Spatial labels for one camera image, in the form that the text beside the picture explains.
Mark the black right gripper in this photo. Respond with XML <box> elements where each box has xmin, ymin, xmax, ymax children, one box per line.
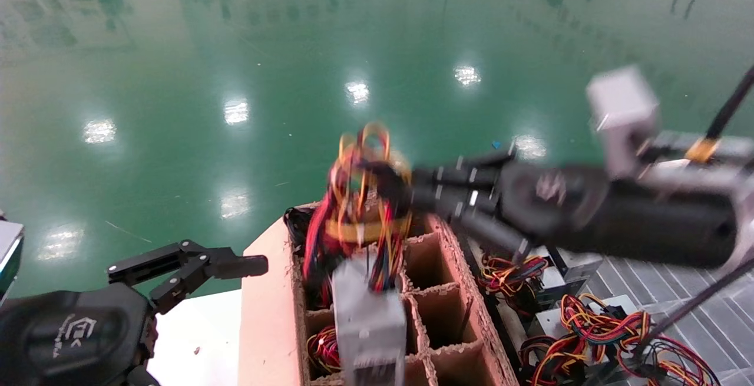
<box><xmin>411</xmin><ymin>150</ymin><xmax>738</xmax><ymax>266</ymax></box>

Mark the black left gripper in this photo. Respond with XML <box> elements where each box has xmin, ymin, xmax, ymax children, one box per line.
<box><xmin>0</xmin><ymin>240</ymin><xmax>269</xmax><ymax>386</ymax></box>

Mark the cardboard box with dividers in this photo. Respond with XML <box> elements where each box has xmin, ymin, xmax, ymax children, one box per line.
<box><xmin>239</xmin><ymin>200</ymin><xmax>519</xmax><ymax>386</ymax></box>

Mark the clear plastic tray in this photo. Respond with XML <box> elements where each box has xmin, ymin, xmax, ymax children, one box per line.
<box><xmin>580</xmin><ymin>256</ymin><xmax>754</xmax><ymax>386</ymax></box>

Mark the black wire bundle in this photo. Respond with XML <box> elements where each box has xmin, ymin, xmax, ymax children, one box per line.
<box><xmin>285</xmin><ymin>206</ymin><xmax>316</xmax><ymax>245</ymax></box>

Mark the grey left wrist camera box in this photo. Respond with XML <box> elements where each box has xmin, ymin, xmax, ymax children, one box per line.
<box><xmin>0</xmin><ymin>220</ymin><xmax>24</xmax><ymax>304</ymax></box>

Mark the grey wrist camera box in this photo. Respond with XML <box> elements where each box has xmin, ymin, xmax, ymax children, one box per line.
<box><xmin>0</xmin><ymin>220</ymin><xmax>24</xmax><ymax>304</ymax></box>
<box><xmin>586</xmin><ymin>67</ymin><xmax>660</xmax><ymax>179</ymax></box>

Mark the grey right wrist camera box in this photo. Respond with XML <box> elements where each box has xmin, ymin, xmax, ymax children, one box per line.
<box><xmin>586</xmin><ymin>67</ymin><xmax>660</xmax><ymax>179</ymax></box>

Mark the coloured wire bundle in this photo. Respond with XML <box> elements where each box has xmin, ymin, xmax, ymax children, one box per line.
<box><xmin>306</xmin><ymin>326</ymin><xmax>342</xmax><ymax>375</ymax></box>

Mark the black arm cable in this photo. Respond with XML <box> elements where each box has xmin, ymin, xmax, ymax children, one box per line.
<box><xmin>633</xmin><ymin>256</ymin><xmax>754</xmax><ymax>357</ymax></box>

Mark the black camera cable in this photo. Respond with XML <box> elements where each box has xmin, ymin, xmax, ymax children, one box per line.
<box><xmin>686</xmin><ymin>67</ymin><xmax>754</xmax><ymax>163</ymax></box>

